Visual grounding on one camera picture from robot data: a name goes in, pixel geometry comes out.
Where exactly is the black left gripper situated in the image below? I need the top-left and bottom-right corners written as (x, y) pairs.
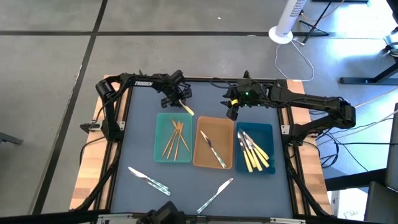
top-left (160, 79), bottom-right (193, 108)

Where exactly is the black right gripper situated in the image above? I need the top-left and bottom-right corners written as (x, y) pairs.
top-left (221, 78), bottom-right (269, 121)

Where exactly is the teal-patterned handle silver knife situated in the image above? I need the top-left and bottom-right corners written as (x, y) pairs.
top-left (127, 166), bottom-right (169, 190)
top-left (199, 129), bottom-right (228, 169)
top-left (196, 177), bottom-right (234, 215)
top-left (148, 179), bottom-right (172, 197)

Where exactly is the orange plastic bin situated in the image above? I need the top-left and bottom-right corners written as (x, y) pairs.
top-left (192, 116), bottom-right (234, 170)

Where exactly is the teal plastic bin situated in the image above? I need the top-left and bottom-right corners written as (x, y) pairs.
top-left (153, 112), bottom-right (193, 164)

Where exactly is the dark blue plastic bin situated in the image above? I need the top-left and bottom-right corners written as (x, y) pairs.
top-left (234, 121), bottom-right (276, 175)

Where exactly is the blue-grey table mat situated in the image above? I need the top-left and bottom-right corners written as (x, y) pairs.
top-left (110, 79), bottom-right (295, 219)

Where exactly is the white tower fan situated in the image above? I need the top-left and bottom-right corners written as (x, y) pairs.
top-left (268, 0), bottom-right (308, 45)

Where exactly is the black angular object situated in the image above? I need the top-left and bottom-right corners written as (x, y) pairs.
top-left (136, 200), bottom-right (186, 224)

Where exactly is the black tripod stand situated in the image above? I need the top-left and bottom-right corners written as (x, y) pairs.
top-left (298, 0), bottom-right (333, 44)

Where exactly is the black desk leg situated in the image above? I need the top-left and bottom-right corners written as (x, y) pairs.
top-left (338, 60), bottom-right (398, 85)

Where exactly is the black floor beam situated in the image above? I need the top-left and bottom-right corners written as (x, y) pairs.
top-left (325, 167), bottom-right (388, 192)

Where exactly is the white cardboard box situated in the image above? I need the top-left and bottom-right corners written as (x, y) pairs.
top-left (329, 189), bottom-right (368, 222)

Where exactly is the dark grey chair foot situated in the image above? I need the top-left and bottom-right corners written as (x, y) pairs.
top-left (0, 131), bottom-right (24, 146)

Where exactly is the office chair base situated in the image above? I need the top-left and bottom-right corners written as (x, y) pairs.
top-left (384, 34), bottom-right (398, 62)

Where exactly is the dark grey chair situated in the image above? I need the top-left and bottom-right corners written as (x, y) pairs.
top-left (363, 102), bottom-right (398, 224)

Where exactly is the black table frame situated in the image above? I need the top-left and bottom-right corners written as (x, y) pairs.
top-left (68, 70), bottom-right (333, 224)

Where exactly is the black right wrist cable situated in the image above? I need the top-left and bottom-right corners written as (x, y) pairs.
top-left (210, 78), bottom-right (237, 91)

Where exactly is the white fan cable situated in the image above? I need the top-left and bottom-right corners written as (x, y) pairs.
top-left (274, 37), bottom-right (315, 83)

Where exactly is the black base cable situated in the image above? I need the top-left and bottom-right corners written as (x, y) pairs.
top-left (79, 136), bottom-right (108, 166)

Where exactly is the silver metal bracket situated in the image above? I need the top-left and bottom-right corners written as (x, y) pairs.
top-left (269, 217), bottom-right (307, 224)
top-left (97, 213), bottom-right (134, 223)

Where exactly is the grey floor cable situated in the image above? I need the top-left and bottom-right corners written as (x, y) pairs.
top-left (323, 109), bottom-right (398, 147)

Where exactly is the beige floor cable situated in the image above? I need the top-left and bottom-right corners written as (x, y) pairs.
top-left (354, 86), bottom-right (398, 110)

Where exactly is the black floor cable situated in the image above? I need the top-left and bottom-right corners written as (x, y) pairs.
top-left (334, 141), bottom-right (398, 146)

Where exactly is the orange floor cable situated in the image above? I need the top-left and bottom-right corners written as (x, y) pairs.
top-left (299, 0), bottom-right (346, 22)

